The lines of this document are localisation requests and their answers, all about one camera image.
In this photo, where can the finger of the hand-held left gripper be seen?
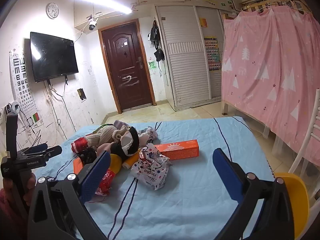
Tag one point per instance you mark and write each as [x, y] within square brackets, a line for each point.
[53, 152]
[35, 148]

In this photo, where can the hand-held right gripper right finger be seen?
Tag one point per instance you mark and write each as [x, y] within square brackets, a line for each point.
[227, 177]

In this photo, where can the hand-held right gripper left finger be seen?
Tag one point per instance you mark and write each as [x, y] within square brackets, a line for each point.
[96, 173]

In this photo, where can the yellow round container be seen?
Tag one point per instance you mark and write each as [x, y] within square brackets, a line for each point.
[116, 162]

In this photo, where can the orange tube with white cap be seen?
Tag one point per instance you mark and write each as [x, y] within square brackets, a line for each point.
[132, 160]

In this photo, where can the beige knit sock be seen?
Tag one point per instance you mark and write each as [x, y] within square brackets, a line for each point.
[102, 135]

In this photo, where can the black and white cloth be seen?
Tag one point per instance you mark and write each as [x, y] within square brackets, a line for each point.
[127, 142]

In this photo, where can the yellow plastic bin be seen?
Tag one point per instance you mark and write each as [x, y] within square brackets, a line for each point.
[295, 192]

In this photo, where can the person's left hand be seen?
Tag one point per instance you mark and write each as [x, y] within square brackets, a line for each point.
[30, 183]

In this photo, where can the red plastic wrapper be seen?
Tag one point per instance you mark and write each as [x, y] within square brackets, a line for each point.
[106, 182]

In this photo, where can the black glossy packet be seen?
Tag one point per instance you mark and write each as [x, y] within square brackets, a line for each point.
[87, 155]

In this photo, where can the small orange box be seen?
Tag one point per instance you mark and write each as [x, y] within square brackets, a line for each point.
[77, 165]

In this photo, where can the red foil packet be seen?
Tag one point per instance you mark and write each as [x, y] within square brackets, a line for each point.
[78, 145]

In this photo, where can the pink cloth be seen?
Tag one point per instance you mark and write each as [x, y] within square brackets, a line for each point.
[105, 148]

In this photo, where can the green and red card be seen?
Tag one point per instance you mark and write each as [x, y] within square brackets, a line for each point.
[36, 117]

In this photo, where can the light blue striped sheet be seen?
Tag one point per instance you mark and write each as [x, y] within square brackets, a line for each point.
[190, 192]

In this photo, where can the polka-dot plastic wrapper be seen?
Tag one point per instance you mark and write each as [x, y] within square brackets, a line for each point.
[150, 170]

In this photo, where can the grey purple cloth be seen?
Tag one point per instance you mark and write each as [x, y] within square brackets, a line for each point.
[120, 125]

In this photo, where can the long orange box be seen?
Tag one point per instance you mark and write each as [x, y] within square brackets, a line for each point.
[180, 150]

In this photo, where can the crumpled white paper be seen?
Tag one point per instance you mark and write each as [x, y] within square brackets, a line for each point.
[150, 133]

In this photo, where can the eye chart poster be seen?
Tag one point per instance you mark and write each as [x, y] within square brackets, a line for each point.
[23, 82]

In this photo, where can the white chair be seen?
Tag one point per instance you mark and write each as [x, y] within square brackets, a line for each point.
[302, 142]

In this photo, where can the pink tree-print curtain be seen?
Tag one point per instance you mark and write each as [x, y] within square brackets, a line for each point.
[270, 75]

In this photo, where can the dark brown door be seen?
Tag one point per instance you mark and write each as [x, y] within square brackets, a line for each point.
[125, 65]

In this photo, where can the white louvered wardrobe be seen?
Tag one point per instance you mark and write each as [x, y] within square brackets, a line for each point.
[185, 67]

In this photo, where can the colourful grid poster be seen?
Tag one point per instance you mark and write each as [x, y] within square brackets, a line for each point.
[212, 55]

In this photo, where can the small black hanging bag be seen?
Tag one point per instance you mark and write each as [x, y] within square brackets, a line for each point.
[159, 54]

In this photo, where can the large black hanging bag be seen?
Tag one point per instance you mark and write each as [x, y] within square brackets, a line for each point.
[154, 33]

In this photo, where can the orange square sticker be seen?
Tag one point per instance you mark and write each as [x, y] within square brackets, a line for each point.
[203, 22]

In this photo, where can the ceiling tube light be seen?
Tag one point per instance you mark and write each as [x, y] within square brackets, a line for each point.
[100, 1]

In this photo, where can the white wall charger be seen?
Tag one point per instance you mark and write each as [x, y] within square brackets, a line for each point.
[13, 106]

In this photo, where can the wall junction box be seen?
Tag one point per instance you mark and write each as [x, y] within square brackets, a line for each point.
[81, 93]

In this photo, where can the black wall television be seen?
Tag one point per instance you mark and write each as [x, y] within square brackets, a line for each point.
[52, 56]

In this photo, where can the white security camera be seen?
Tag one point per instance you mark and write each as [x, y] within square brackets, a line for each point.
[92, 25]

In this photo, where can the round wall clock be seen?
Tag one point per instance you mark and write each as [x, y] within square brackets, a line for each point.
[52, 10]

